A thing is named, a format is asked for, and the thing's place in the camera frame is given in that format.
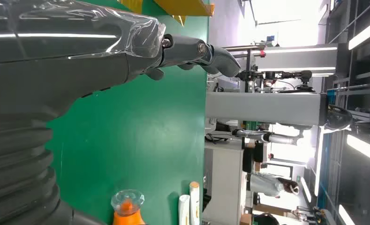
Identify yellow taped cardboard box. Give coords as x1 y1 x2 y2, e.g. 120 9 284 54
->
119 0 216 27

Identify white background cabinet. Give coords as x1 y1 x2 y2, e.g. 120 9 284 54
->
203 141 245 225

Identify grey machine with column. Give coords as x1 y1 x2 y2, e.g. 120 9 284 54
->
205 91 354 131

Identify white tube gold cap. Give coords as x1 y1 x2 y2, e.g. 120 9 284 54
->
178 195 191 225
189 181 201 225

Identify background person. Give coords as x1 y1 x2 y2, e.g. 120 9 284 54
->
247 172 300 198

